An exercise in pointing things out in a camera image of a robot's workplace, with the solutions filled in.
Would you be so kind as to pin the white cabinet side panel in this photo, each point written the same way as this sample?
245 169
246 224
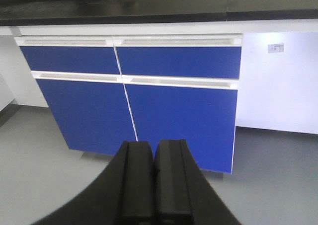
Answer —
279 91

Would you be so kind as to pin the blue lab bench cabinet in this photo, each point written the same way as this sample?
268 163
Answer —
106 89

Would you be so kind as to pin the small white label sticker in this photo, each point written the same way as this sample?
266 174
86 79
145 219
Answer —
276 48

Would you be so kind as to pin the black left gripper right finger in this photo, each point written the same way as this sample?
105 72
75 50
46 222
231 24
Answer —
183 194

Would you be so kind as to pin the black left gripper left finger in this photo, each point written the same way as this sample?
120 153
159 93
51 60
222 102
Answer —
122 194

